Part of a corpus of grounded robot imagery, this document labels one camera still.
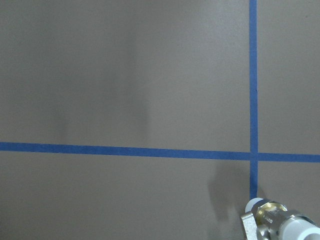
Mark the brass PPR valve with handle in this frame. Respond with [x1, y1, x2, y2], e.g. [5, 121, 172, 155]
[240, 197, 320, 240]

